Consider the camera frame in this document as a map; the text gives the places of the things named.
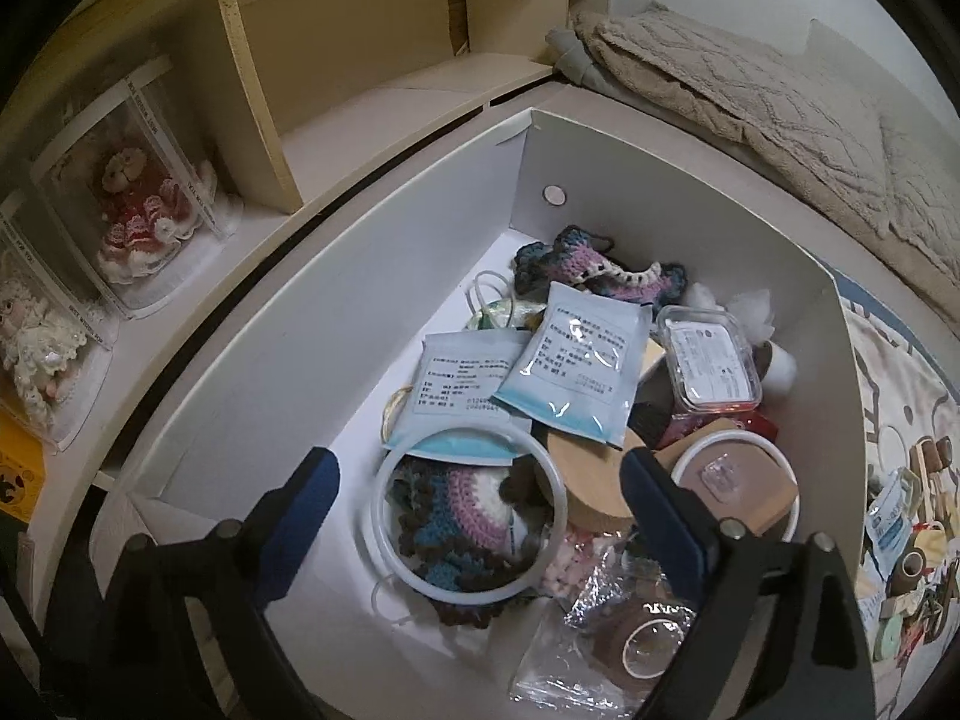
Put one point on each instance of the round wooden piece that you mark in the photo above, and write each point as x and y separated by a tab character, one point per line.
585	480

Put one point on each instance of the clear thin loop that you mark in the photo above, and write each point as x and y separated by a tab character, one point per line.
487	281

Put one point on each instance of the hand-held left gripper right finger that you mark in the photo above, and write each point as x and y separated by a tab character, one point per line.
660	525

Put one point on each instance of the white embroidery hoop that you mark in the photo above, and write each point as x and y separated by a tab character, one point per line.
731	439
380	517

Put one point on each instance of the light wooden board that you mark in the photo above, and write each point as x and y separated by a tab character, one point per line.
651	364

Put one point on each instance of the cartoon printed blanket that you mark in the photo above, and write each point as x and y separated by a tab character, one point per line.
892	367

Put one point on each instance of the clear box with red contents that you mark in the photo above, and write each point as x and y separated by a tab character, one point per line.
705	360

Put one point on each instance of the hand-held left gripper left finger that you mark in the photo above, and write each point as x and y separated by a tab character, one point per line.
300	517

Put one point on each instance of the wooden block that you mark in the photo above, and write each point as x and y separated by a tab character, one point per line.
765	502

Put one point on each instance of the yellow box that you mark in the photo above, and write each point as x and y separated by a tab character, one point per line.
15	457

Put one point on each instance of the round crochet coaster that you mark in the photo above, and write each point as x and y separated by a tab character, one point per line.
465	517

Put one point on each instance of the red dress doll display case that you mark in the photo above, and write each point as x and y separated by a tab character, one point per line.
142	195

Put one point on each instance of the green round tin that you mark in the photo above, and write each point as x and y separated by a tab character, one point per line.
889	634

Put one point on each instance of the beige fluffy blanket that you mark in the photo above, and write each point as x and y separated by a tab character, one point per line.
712	82
926	187

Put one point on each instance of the purple blue crochet piece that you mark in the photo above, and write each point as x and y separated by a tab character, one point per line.
570	259

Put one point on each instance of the face mask packet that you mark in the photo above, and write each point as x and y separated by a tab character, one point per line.
457	375
889	517
577	360

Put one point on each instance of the blue face mask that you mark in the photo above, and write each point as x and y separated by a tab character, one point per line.
465	444

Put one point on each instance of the white tape roll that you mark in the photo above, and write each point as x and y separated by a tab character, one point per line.
780	367

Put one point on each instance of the pink beads bag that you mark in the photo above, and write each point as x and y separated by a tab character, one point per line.
570	570

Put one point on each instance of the brown tape roll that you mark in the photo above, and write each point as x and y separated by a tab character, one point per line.
619	634
905	566

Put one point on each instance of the white storage box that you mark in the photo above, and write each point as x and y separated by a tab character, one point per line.
675	202

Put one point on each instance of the wooden shelf unit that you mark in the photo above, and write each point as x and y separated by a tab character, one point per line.
337	30

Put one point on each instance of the tape roll in plastic bag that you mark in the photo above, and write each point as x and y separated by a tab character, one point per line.
547	667

